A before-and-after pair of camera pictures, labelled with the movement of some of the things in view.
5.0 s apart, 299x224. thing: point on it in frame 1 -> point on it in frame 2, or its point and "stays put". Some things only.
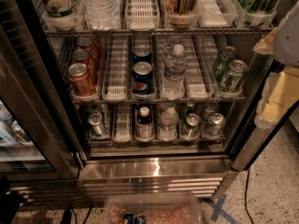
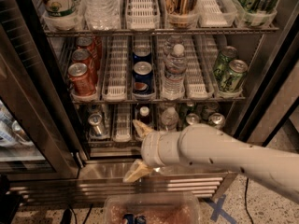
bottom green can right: x=216 y=122 stays put
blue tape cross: x=219 y=210 stays put
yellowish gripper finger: x=268 y=44 -> x=157 y=148
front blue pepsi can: x=143 y=82 stays put
